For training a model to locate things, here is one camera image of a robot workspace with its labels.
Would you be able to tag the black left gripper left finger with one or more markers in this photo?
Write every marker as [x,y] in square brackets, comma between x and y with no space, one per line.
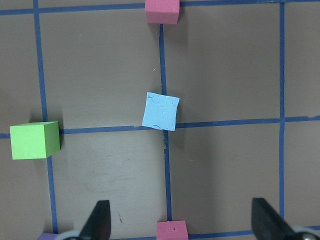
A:
[98,225]

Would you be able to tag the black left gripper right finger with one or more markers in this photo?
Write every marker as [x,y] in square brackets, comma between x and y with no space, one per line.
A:
[266,223]

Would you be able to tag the light blue foam block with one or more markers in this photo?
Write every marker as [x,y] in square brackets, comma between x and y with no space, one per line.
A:
[160,112]

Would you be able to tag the purple foam block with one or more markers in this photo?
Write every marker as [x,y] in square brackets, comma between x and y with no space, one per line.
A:
[48,236]

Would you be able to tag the pink foam block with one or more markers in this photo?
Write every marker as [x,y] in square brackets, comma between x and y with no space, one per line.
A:
[162,11]
[172,230]

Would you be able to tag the green foam block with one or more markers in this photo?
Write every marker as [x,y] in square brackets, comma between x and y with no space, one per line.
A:
[34,140]

